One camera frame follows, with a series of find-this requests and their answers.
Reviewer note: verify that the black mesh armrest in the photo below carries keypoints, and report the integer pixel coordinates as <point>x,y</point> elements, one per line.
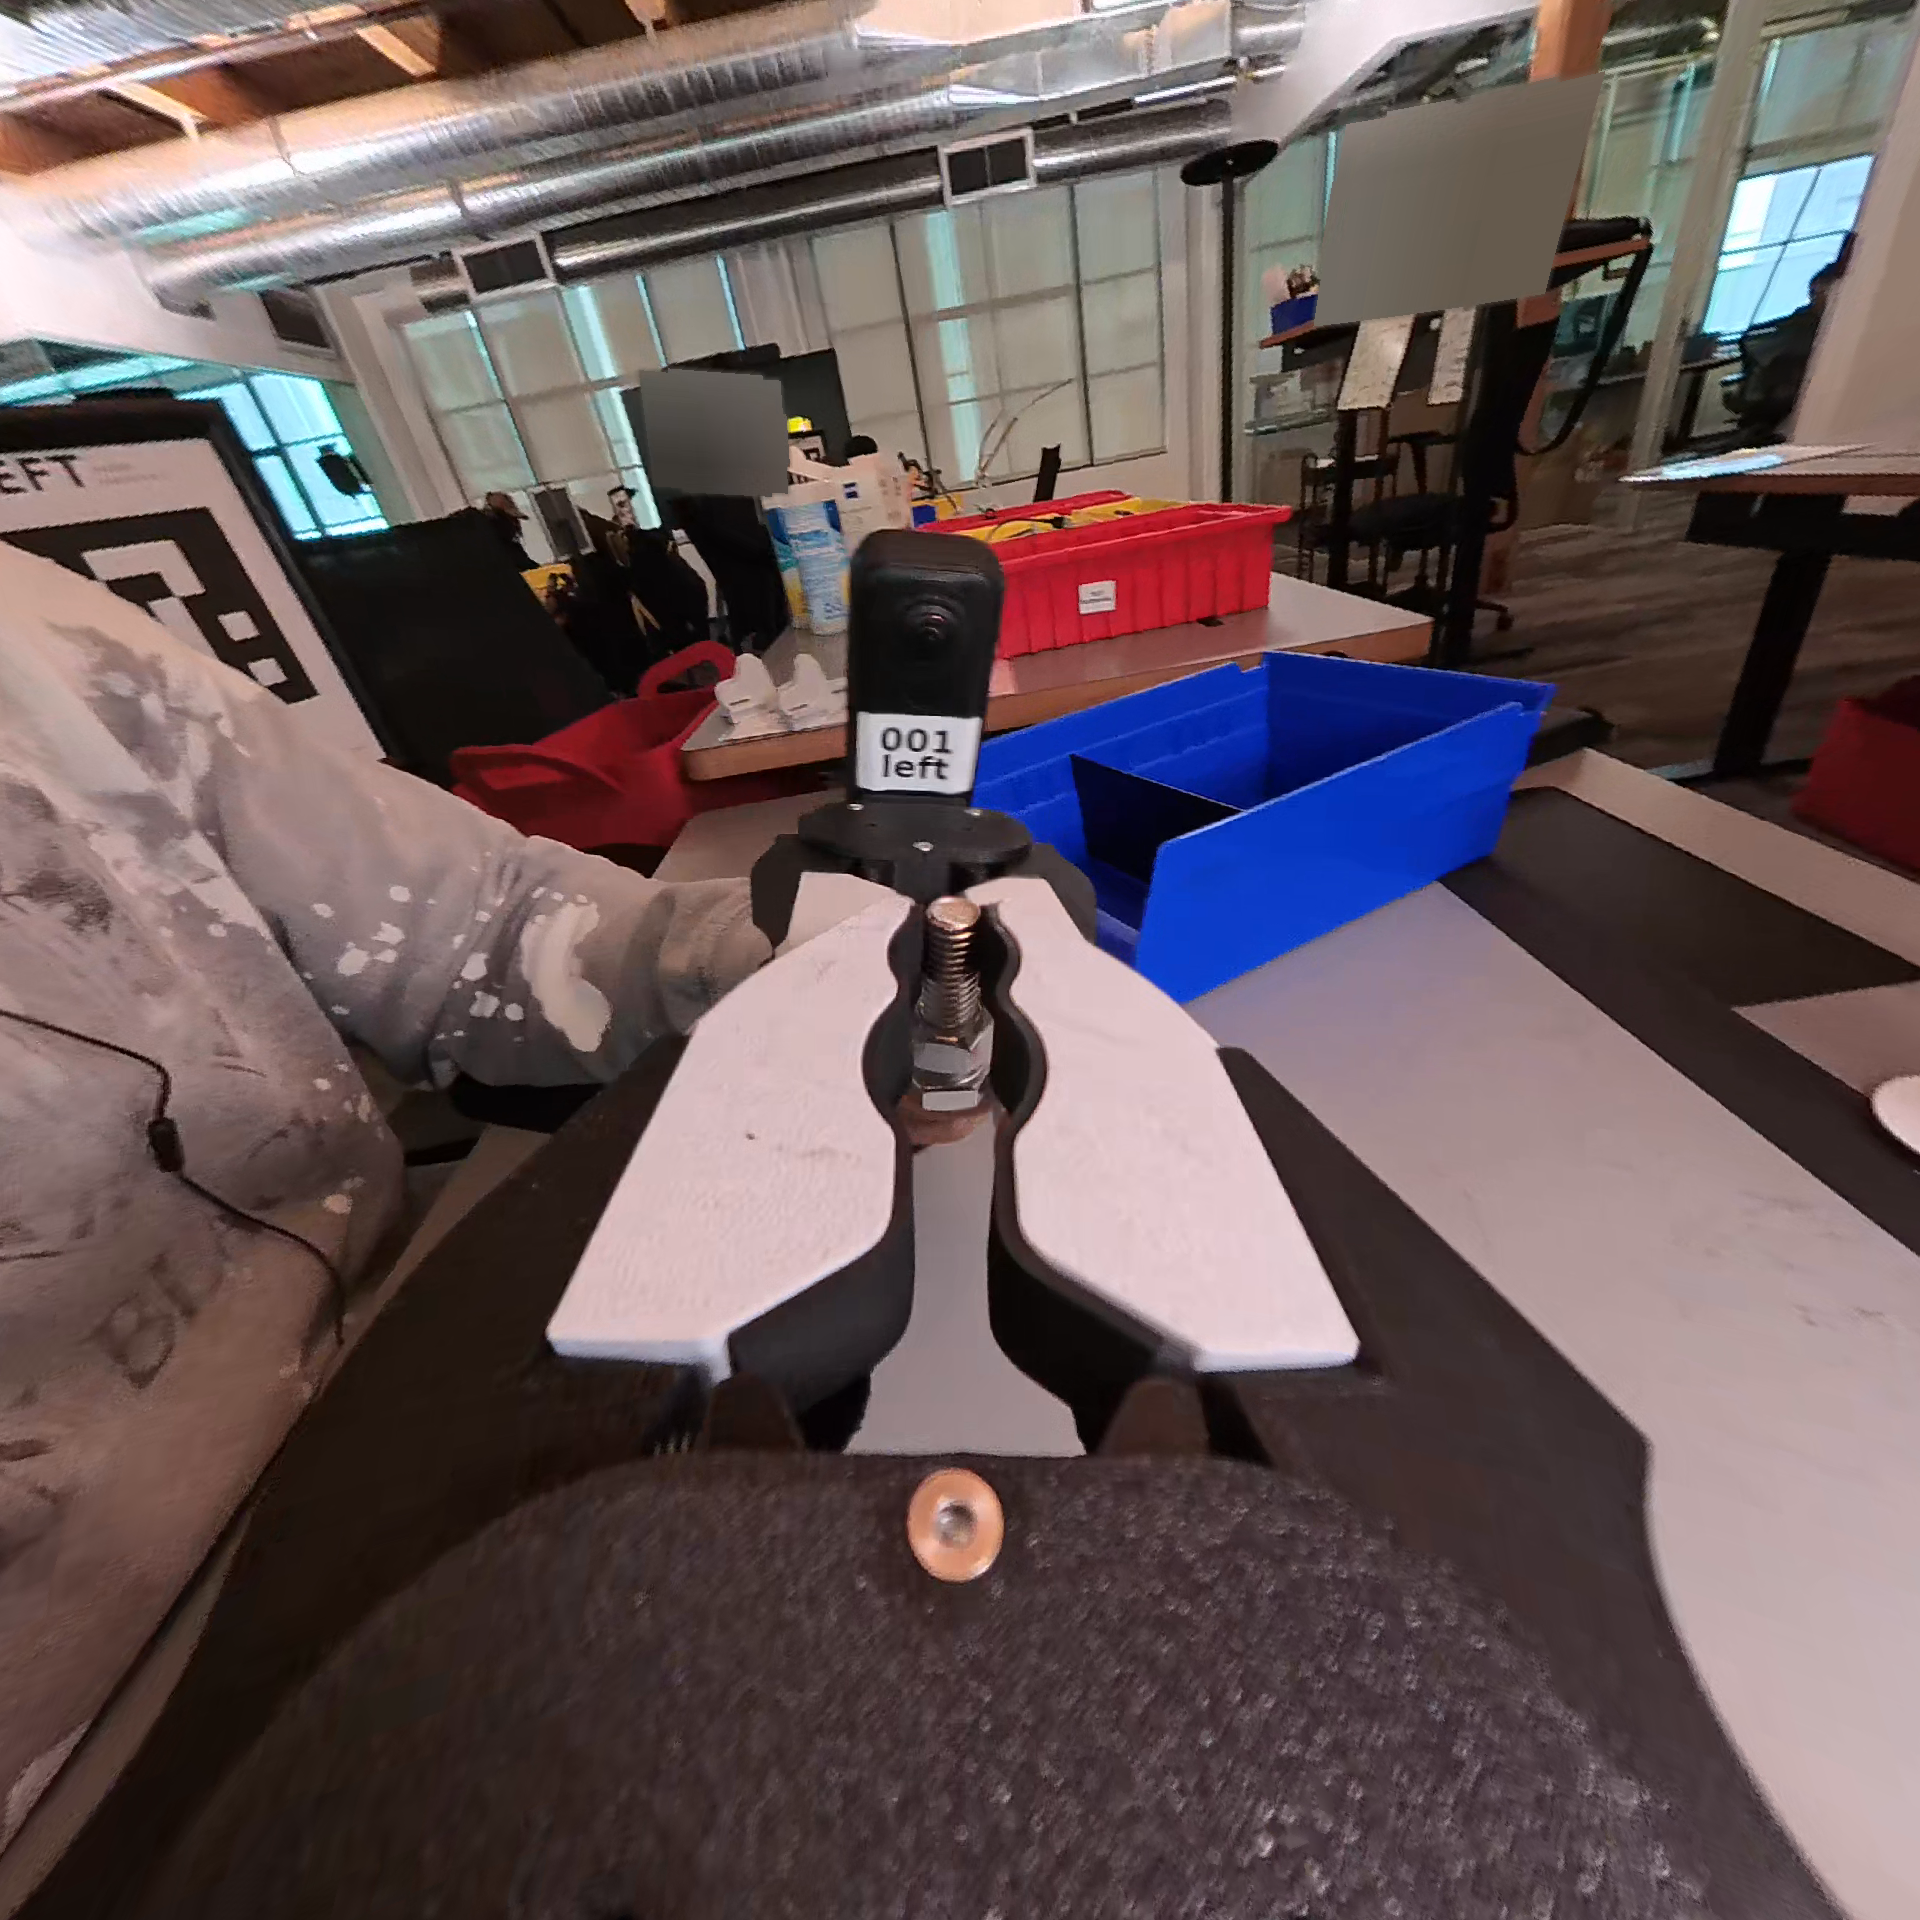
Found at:
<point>510,1111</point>

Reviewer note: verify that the red plastic bin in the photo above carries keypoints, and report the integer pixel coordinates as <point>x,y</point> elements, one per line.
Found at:
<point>1138,583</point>

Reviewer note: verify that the silver hex bolt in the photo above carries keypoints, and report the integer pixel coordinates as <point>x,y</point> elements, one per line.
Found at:
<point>950,958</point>

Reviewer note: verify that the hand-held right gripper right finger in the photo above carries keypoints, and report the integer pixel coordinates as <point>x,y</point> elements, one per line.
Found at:
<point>1172,1189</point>

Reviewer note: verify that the silver ventilation duct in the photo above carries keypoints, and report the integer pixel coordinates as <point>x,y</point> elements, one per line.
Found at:
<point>599,143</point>

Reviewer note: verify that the person's left forearm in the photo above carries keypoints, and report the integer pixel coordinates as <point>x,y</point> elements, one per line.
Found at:
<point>570,958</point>

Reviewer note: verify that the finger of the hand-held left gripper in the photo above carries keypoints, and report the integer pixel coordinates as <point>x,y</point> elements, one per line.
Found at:
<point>825,904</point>
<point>1041,904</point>

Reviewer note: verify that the wooden pillar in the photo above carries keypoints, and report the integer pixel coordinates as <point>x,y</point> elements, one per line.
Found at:
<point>1565,36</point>

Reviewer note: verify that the white document stand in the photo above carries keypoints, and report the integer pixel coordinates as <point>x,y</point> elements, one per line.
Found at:
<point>1903,1119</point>

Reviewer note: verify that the hanging paper sheets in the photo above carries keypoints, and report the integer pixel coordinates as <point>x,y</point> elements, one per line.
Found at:
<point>1376,361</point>

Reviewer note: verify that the white plastic holder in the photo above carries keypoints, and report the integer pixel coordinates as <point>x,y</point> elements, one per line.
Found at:
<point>820,696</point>
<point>753,694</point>

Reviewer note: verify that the black gold jacket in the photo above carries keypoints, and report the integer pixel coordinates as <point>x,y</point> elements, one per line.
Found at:
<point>643,602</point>

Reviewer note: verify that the black air vent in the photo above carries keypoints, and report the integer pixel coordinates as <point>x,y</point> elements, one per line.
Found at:
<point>510,265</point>
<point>993,167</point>

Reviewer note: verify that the black standing desk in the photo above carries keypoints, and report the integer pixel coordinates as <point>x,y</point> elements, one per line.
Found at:
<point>1493,479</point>

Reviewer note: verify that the white cardboard box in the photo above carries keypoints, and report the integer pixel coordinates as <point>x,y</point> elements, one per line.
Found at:
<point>873,495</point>

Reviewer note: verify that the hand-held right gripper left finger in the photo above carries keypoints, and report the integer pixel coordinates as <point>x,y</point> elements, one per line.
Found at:
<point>737,1189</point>

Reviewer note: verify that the fiducial marker sign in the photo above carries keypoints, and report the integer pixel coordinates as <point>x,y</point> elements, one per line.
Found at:
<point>148,583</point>

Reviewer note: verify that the grey splattered sweatshirt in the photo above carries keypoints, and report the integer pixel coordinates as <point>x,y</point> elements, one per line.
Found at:
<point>148,1053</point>

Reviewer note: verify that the wipes canister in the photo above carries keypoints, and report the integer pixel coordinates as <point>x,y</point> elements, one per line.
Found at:
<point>809,567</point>

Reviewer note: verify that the yellow plastic bin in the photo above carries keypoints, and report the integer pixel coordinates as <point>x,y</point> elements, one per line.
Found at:
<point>1051,522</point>

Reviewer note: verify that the small blue bin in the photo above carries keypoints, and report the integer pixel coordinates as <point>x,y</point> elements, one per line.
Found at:
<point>1294,316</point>

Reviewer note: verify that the black bin divider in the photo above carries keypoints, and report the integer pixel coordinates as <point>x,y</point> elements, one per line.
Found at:
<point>1138,840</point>

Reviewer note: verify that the blue plastic bin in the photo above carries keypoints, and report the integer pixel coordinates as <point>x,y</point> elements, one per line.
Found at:
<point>1318,885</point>

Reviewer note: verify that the red floor bin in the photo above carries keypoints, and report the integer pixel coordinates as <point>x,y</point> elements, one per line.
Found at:
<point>1871,779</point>

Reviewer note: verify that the wooden table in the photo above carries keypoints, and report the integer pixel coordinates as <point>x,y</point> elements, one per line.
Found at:
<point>1803,479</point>

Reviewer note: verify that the black floor lamp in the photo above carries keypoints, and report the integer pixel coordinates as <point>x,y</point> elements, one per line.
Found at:
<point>1228,330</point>

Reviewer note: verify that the silver hex nut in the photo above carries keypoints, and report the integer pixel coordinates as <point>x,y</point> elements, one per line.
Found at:
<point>950,1032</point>

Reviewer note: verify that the red tote bag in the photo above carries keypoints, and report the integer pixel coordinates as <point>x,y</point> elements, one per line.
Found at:
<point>599,765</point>

